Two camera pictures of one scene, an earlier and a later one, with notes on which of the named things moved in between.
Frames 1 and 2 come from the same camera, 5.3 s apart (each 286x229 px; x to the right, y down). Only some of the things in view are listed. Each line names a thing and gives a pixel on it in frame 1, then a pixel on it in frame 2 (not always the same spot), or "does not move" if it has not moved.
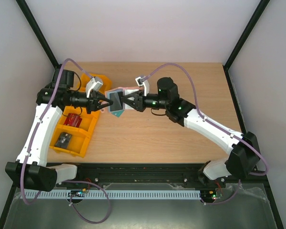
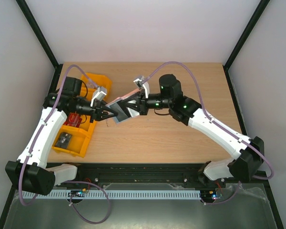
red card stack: (73, 119) does not move
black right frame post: (241, 41) does not move
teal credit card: (117, 96) → (121, 115)
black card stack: (63, 140) does not move
